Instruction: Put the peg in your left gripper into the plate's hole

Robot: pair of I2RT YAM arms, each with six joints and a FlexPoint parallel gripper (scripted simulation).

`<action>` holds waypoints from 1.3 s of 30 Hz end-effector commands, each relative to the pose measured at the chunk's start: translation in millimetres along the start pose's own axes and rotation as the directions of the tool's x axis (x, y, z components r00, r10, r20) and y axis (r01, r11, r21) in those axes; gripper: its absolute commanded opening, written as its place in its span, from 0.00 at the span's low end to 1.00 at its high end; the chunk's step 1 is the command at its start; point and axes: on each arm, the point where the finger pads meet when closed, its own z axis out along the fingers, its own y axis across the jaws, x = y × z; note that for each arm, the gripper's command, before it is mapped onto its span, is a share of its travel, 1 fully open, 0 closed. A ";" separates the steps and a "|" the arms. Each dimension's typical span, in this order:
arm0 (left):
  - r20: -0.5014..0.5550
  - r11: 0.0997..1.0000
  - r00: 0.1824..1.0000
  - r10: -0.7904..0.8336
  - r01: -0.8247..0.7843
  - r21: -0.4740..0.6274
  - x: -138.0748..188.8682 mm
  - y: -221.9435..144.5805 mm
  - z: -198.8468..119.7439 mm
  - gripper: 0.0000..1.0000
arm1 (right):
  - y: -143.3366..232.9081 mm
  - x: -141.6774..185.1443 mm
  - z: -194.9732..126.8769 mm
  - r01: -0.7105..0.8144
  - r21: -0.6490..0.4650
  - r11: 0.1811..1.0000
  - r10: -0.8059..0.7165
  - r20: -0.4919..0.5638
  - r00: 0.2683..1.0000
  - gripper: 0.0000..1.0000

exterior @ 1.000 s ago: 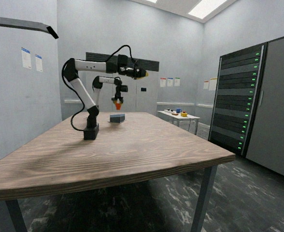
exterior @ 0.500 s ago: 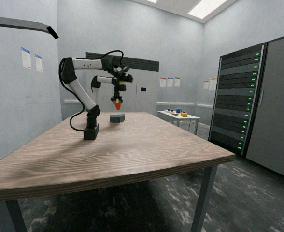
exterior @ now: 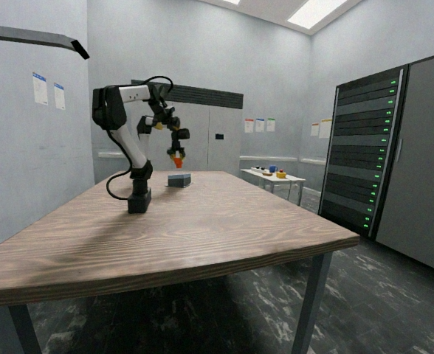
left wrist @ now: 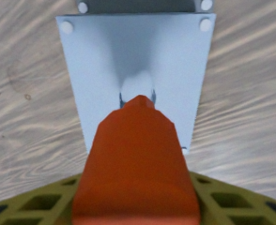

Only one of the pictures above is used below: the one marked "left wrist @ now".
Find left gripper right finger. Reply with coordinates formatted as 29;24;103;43
189;171;276;225

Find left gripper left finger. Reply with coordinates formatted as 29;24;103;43
0;172;83;225

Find light blue plate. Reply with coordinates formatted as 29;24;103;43
57;12;217;155

